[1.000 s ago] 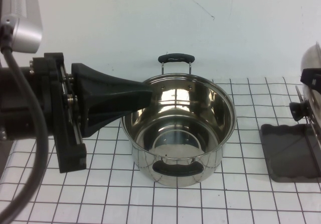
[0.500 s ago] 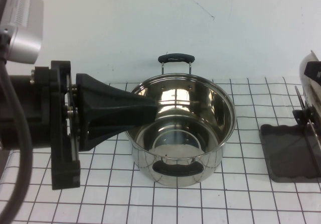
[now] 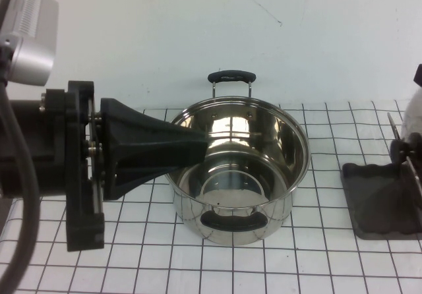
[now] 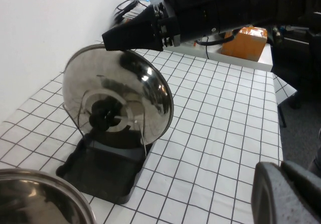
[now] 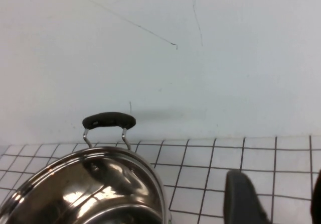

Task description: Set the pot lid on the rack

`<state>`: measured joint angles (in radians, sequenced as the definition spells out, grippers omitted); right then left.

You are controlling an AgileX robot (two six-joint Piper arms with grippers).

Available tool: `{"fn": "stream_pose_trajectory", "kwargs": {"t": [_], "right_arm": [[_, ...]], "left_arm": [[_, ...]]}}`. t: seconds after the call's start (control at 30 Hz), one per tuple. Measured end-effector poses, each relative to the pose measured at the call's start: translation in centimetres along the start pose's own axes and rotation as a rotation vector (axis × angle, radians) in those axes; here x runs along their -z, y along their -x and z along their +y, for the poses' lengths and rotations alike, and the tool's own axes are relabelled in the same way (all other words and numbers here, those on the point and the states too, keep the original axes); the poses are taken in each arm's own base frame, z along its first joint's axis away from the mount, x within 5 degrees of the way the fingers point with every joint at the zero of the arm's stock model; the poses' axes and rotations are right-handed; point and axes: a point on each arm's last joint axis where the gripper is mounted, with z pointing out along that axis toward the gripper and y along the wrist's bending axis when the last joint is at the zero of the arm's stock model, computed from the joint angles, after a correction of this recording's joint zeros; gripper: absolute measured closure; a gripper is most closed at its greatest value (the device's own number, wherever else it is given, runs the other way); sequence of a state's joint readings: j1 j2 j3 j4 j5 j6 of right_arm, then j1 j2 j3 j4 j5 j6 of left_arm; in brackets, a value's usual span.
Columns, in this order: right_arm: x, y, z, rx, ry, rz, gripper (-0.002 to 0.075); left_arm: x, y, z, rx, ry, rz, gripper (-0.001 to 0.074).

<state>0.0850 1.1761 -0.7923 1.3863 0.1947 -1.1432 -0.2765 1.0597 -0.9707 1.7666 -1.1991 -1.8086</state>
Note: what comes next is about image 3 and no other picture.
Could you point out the white black-grid tablecloth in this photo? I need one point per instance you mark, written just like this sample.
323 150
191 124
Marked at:
296 267

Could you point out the stainless steel lid black knob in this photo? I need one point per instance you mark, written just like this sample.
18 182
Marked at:
412 119

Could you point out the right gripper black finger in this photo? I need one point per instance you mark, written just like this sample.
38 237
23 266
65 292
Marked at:
418 76

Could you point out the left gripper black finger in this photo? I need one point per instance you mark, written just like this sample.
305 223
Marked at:
138 132
138 168

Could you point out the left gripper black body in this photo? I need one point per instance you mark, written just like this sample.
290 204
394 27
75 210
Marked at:
79 162

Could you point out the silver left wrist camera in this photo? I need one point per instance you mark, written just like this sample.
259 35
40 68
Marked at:
33 43

